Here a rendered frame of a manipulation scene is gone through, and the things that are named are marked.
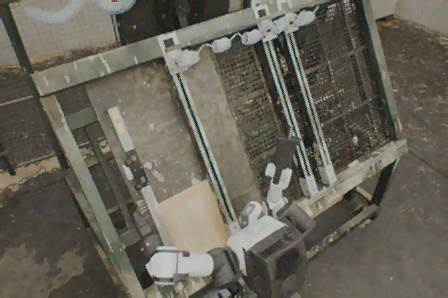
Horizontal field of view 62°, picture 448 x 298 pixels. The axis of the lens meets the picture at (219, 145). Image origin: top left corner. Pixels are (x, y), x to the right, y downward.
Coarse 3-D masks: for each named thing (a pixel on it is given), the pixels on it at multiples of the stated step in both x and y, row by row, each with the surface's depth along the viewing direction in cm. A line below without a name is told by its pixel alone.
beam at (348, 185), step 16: (368, 160) 263; (384, 160) 271; (336, 176) 254; (368, 176) 263; (336, 192) 249; (304, 208) 237; (320, 208) 243; (160, 288) 195; (176, 288) 197; (192, 288) 201
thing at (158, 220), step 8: (112, 120) 180; (120, 120) 182; (120, 136) 182; (128, 136) 184; (128, 144) 184; (144, 192) 188; (152, 192) 190; (152, 200) 190; (152, 208) 191; (152, 216) 191; (160, 216) 193; (160, 224) 193; (160, 232) 193; (168, 232) 195; (168, 240) 195
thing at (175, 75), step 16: (176, 64) 187; (176, 80) 191; (176, 96) 197; (192, 112) 197; (192, 128) 196; (208, 144) 201; (208, 160) 205; (208, 176) 204; (224, 192) 206; (224, 208) 207
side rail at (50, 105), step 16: (48, 96) 166; (48, 112) 166; (64, 128) 169; (64, 144) 169; (80, 160) 173; (80, 176) 173; (96, 192) 176; (96, 208) 177; (112, 224) 180; (112, 240) 181; (112, 256) 190; (128, 272) 185; (128, 288) 185
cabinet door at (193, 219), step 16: (192, 192) 203; (208, 192) 208; (160, 208) 195; (176, 208) 199; (192, 208) 204; (208, 208) 208; (176, 224) 199; (192, 224) 204; (208, 224) 209; (224, 224) 213; (176, 240) 200; (192, 240) 204; (208, 240) 209; (224, 240) 213
